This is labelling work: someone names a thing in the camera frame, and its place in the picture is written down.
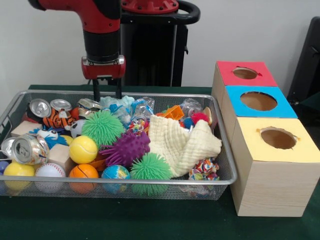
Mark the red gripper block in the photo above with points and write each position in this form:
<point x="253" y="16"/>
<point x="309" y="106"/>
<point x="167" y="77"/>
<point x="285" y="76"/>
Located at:
<point x="103" y="69"/>

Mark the green spiky ball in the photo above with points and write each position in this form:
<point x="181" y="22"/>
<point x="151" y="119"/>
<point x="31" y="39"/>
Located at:
<point x="103" y="127"/>
<point x="150" y="170"/>

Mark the tiger striped plush toy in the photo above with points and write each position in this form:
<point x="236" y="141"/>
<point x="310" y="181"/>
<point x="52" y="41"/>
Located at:
<point x="59" y="119"/>

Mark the cream muslin cloth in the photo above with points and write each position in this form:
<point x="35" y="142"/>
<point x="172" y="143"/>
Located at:
<point x="182" y="145"/>

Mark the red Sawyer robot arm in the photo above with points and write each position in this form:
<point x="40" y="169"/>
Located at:
<point x="100" y="25"/>

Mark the shallow clear mesh bin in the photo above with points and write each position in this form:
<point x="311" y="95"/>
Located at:
<point x="222" y="177"/>

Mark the wooden box with three holes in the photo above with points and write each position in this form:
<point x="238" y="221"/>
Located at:
<point x="272" y="175"/>

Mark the purple spiky ball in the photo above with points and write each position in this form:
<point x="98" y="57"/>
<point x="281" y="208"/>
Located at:
<point x="125" y="148"/>

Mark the yellow tennis ball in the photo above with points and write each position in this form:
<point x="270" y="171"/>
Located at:
<point x="83" y="149"/>

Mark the blue globe ball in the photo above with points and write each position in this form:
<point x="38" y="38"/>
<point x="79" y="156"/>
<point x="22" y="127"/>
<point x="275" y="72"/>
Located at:
<point x="115" y="176"/>

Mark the orange basketball toy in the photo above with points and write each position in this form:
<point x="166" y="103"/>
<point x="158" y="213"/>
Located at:
<point x="83" y="176"/>

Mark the white baseball toy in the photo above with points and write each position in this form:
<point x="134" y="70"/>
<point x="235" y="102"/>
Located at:
<point x="50" y="175"/>

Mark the black chair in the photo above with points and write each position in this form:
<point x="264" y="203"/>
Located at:
<point x="307" y="65"/>

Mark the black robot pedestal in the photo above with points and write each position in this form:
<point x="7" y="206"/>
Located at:
<point x="150" y="55"/>

